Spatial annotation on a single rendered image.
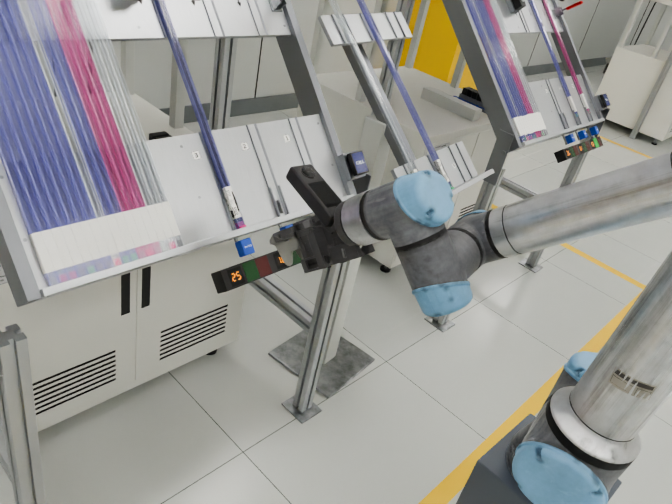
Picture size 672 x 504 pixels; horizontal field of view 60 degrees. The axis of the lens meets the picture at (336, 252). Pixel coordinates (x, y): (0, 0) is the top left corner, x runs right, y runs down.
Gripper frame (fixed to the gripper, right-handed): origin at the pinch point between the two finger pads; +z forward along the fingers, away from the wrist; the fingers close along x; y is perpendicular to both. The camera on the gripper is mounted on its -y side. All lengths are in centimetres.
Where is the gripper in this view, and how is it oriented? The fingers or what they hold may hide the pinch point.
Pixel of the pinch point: (275, 236)
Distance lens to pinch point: 101.2
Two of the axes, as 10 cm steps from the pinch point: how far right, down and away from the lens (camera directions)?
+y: 3.3, 9.4, 0.4
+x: 6.8, -2.7, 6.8
